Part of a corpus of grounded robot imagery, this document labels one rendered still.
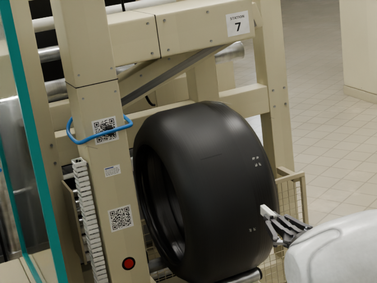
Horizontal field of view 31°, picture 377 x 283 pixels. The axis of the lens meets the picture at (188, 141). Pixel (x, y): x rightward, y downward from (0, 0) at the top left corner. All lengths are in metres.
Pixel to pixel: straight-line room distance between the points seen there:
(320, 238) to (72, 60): 1.08
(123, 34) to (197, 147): 0.49
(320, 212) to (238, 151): 2.86
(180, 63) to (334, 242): 1.53
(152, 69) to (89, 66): 0.54
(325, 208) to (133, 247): 2.91
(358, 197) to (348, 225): 3.97
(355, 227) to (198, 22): 1.40
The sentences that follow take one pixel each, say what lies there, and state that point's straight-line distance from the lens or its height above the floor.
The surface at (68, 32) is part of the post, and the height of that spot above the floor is 1.82.
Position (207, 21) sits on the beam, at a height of 1.73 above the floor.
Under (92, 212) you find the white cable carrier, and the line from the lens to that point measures 2.11.
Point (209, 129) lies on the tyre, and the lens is 2.09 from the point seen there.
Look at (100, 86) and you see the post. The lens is 2.00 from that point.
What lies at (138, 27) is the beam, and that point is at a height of 1.75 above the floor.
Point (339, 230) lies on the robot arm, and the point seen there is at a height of 1.57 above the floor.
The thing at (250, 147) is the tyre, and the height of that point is 1.39.
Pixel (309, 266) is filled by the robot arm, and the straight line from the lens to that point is 1.09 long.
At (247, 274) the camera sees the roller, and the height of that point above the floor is 0.92.
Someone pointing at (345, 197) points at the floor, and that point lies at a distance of 5.10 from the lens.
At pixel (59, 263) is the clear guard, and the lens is 1.33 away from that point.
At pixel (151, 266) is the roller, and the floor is 0.91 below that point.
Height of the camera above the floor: 2.07
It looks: 18 degrees down
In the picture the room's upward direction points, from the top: 8 degrees counter-clockwise
